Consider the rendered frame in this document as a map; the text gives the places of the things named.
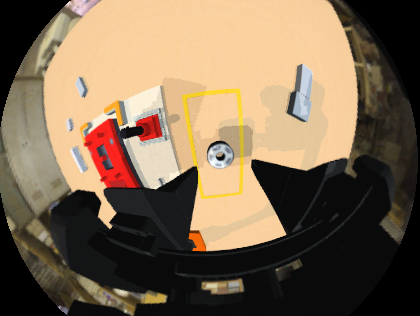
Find yellow rectangular outline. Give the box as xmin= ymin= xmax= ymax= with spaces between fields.
xmin=182 ymin=89 xmax=245 ymax=199

